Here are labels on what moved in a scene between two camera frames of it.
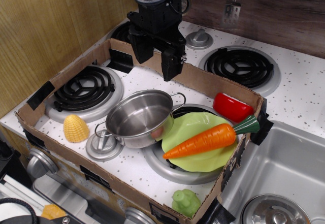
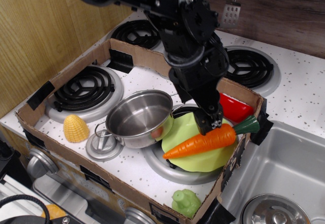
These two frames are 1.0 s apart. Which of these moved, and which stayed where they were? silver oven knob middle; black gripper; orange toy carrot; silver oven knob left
Moved: black gripper
Stayed: orange toy carrot; silver oven knob left; silver oven knob middle
